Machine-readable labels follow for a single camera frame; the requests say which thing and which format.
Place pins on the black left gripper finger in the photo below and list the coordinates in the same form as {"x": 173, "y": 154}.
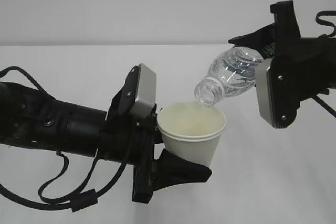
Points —
{"x": 170, "y": 170}
{"x": 156, "y": 119}

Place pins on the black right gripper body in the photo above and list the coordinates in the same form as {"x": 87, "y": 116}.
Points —
{"x": 311, "y": 67}

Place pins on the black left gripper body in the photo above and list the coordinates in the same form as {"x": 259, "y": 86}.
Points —
{"x": 133, "y": 144}

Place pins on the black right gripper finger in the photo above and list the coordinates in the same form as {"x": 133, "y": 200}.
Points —
{"x": 257, "y": 40}
{"x": 287, "y": 32}

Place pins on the white paper cup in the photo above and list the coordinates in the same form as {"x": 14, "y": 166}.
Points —
{"x": 191, "y": 131}

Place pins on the clear water bottle green label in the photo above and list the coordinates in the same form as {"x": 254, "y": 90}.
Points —
{"x": 232, "y": 73}

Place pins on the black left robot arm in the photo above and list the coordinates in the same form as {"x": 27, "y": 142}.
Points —
{"x": 31, "y": 120}

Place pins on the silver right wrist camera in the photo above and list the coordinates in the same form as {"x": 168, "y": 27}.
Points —
{"x": 277, "y": 101}

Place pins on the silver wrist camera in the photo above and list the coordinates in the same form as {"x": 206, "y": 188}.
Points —
{"x": 137, "y": 96}
{"x": 277, "y": 101}

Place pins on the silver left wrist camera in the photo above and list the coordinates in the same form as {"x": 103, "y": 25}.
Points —
{"x": 137, "y": 96}

